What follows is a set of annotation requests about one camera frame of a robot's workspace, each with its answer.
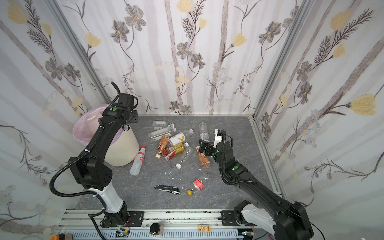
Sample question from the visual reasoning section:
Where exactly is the clear white-label water bottle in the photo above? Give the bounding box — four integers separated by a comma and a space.
199, 122, 210, 142

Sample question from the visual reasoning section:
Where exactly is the clear green-band square bottle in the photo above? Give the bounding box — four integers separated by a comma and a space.
152, 121, 175, 130

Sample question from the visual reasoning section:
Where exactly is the frosted square bottle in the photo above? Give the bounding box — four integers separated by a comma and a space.
148, 127, 177, 142

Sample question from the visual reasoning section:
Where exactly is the white yellow-label bottle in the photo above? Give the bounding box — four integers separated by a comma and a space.
169, 129, 194, 146

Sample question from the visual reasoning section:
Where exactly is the white red-capped bottle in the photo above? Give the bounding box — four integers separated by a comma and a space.
130, 147, 146, 176

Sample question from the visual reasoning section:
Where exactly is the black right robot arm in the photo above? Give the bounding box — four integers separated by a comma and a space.
199, 140, 314, 240

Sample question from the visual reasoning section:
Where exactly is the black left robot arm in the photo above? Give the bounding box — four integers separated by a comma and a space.
49, 83, 139, 228

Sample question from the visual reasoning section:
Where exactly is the purple plastic bin liner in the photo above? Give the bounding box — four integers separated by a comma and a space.
73, 104, 109, 146

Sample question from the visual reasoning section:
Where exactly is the cream ribbed trash bin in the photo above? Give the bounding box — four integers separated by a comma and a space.
105, 129, 140, 167

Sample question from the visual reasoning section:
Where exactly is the copper Nescafe bottle right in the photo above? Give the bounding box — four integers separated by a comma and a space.
196, 146, 211, 169

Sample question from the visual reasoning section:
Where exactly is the clear ribbed bottle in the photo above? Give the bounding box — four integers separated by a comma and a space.
175, 147, 194, 169

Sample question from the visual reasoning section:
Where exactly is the crushed red can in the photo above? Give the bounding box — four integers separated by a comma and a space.
193, 179, 204, 191

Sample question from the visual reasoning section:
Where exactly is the yellow red tea bottle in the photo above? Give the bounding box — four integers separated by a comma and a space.
162, 143, 189, 161

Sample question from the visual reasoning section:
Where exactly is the copper coffee bottle left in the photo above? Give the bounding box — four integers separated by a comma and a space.
156, 135, 170, 159

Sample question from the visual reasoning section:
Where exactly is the black utility knife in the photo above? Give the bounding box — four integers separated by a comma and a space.
154, 185, 181, 195

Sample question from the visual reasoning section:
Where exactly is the yellow tag label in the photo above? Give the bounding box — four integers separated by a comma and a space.
198, 225, 212, 233

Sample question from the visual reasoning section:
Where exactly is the black round knob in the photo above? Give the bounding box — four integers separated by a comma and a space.
150, 223, 163, 235

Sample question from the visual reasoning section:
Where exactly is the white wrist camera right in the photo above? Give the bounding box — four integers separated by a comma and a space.
213, 129, 223, 148

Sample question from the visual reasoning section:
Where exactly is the aluminium mounting rail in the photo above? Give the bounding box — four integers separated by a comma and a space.
56, 208, 310, 240

